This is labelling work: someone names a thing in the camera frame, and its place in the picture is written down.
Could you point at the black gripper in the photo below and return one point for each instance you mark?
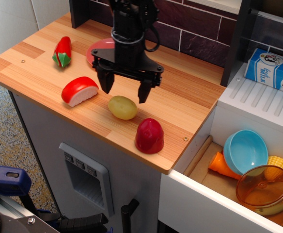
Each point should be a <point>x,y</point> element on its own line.
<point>127,59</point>

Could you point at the yellow toy potato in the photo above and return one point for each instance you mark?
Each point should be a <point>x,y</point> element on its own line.
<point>122,107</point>

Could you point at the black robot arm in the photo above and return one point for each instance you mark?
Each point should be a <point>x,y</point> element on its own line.
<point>131,20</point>

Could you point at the pink plastic plate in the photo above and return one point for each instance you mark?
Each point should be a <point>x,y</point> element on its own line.
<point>107,43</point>

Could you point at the red white toy sushi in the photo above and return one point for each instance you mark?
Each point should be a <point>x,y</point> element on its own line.
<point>79,90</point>

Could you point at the dark red toy fruit half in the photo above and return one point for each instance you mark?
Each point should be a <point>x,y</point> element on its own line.
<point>149,137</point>

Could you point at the red toy chili pepper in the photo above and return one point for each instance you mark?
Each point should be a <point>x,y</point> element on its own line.
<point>62,52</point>

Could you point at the grey ice dispenser panel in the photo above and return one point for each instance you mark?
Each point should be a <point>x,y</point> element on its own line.
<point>89,179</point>

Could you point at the orange toy ice cream cone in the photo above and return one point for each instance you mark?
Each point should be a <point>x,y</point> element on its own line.
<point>219,165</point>

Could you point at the white toy sink basin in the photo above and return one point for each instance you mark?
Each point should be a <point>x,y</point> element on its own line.
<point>195,199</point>

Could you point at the light blue plastic bowl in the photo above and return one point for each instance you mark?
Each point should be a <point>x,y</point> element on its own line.
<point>245,150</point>

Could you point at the blue white milk carton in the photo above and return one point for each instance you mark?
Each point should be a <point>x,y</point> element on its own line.
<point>266,68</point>

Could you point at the white dish drying rack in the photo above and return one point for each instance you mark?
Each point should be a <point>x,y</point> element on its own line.
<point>253,100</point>

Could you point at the blue clamp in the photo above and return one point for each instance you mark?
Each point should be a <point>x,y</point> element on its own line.
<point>14,181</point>

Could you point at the yellow toy corn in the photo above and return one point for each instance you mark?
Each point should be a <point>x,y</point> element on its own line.
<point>274,167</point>

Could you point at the transparent orange plastic cup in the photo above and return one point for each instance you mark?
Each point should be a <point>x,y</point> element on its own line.
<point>260,195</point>

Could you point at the black cabinet door handle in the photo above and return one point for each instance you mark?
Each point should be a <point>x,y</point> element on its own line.
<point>126,213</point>

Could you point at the black ribbed clamp handle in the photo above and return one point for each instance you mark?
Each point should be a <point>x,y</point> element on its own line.
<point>90,224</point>

